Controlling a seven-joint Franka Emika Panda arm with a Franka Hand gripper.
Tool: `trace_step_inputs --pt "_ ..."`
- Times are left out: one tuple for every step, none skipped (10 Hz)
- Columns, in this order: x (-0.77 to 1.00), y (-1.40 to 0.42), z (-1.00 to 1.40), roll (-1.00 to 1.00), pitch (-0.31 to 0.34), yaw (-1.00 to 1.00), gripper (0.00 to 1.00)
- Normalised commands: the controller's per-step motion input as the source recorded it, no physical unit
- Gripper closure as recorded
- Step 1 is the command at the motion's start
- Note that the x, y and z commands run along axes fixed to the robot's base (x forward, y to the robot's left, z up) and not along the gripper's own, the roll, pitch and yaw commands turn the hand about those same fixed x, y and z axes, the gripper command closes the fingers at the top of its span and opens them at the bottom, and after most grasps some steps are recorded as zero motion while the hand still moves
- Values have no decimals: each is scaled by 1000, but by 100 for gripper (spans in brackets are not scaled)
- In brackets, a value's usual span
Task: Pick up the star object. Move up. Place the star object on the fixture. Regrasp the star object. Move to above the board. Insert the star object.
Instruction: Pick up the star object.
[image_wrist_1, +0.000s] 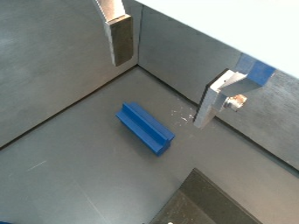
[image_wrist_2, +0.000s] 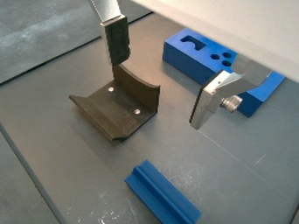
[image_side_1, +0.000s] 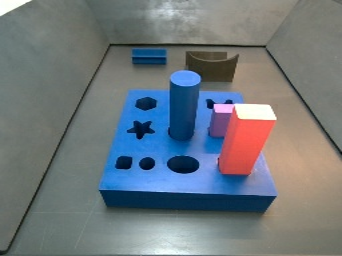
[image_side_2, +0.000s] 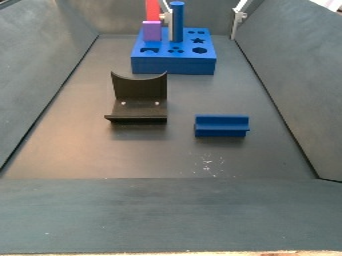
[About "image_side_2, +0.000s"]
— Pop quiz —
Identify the blue cylinder peg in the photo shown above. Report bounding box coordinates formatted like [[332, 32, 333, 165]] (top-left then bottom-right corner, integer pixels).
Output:
[[170, 1, 185, 42]]

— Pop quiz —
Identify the red rectangular peg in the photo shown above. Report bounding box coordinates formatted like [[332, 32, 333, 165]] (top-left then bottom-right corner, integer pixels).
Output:
[[146, 0, 161, 21]]

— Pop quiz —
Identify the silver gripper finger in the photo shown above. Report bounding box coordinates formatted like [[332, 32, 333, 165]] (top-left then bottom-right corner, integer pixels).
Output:
[[230, 0, 253, 40], [158, 0, 174, 40]]

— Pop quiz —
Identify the black curved fixture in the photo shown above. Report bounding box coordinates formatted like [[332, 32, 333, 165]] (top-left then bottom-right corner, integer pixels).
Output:
[[105, 73, 169, 123]]

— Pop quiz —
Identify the blue star prism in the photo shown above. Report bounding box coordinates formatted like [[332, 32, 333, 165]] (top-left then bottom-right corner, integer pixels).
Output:
[[194, 114, 250, 137]]

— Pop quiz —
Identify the blue shape sorter base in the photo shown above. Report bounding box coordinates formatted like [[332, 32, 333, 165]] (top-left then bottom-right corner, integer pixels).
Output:
[[131, 28, 217, 75]]

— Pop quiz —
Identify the purple square peg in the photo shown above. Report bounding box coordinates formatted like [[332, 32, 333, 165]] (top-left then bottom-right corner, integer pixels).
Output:
[[143, 21, 162, 41]]

